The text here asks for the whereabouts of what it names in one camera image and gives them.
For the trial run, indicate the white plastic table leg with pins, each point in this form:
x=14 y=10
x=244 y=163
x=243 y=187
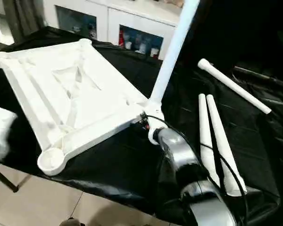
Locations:
x=204 y=122
x=233 y=86
x=177 y=47
x=219 y=131

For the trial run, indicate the white table frame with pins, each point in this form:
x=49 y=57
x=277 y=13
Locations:
x=49 y=94

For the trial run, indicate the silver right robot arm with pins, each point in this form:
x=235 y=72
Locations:
x=179 y=150

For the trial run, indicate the black work mat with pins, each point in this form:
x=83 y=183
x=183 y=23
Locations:
x=120 y=169

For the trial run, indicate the white glass-door cabinet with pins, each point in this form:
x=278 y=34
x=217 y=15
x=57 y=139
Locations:
x=108 y=16

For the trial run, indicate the dark robot lower body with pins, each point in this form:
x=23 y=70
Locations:
x=72 y=222

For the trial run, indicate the dark metal rod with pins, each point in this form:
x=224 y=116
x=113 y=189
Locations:
x=261 y=76

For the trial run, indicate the white door frame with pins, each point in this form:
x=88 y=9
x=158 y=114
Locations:
x=0 y=28

